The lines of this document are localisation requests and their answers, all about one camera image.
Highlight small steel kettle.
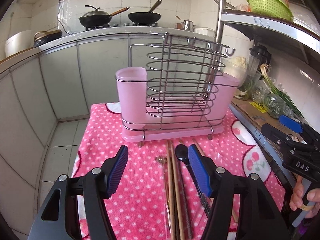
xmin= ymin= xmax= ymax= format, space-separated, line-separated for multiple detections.
xmin=176 ymin=15 xmax=195 ymax=32

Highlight metal wire utensil rack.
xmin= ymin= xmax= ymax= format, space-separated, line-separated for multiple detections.
xmin=121 ymin=31 xmax=236 ymax=147

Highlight dark patterned chopstick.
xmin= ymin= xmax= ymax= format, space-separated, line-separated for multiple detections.
xmin=177 ymin=164 xmax=193 ymax=239

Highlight black blender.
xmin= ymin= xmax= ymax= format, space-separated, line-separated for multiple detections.
xmin=246 ymin=44 xmax=272 ymax=80

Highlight clear plastic bowl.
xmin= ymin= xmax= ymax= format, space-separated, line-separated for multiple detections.
xmin=222 ymin=56 xmax=261 ymax=100

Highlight white rice cooker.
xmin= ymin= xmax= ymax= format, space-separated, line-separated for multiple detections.
xmin=4 ymin=30 xmax=33 ymax=57

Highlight black frying pan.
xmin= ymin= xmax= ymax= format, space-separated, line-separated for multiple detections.
xmin=128 ymin=0 xmax=162 ymax=24

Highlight black plastic spoon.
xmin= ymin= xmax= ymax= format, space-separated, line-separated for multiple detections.
xmin=175 ymin=144 xmax=210 ymax=218

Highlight green onions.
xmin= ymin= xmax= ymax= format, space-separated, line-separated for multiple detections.
xmin=260 ymin=63 xmax=304 ymax=118

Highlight pink plastic drip tray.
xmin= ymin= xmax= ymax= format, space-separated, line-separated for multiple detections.
xmin=122 ymin=106 xmax=227 ymax=142

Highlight gas stove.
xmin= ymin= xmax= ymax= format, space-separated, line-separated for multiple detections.
xmin=85 ymin=22 xmax=158 ymax=31

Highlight green plastic colander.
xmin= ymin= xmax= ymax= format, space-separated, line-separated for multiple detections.
xmin=246 ymin=0 xmax=293 ymax=21

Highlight right hand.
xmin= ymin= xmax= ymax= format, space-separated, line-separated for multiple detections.
xmin=289 ymin=175 xmax=320 ymax=219

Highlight pink polka dot cloth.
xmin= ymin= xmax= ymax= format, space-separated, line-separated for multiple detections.
xmin=69 ymin=103 xmax=285 ymax=239

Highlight small metal spoon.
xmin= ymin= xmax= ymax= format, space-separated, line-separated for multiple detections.
xmin=155 ymin=155 xmax=171 ymax=232

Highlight black induction cooker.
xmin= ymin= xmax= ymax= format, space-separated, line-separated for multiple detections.
xmin=33 ymin=30 xmax=62 ymax=48

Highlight metal shelf board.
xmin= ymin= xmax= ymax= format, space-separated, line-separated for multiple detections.
xmin=222 ymin=10 xmax=319 ymax=69

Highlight steel shelf pole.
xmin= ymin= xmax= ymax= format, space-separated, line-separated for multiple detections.
xmin=204 ymin=0 xmax=226 ymax=94

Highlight pink plastic cup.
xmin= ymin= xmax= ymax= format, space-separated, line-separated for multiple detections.
xmin=116 ymin=67 xmax=147 ymax=129
xmin=206 ymin=73 xmax=240 ymax=121

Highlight cardboard box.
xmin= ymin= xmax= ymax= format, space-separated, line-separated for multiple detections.
xmin=232 ymin=98 xmax=303 ymax=142

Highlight black wok with lid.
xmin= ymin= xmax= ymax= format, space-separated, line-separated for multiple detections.
xmin=79 ymin=5 xmax=130 ymax=29

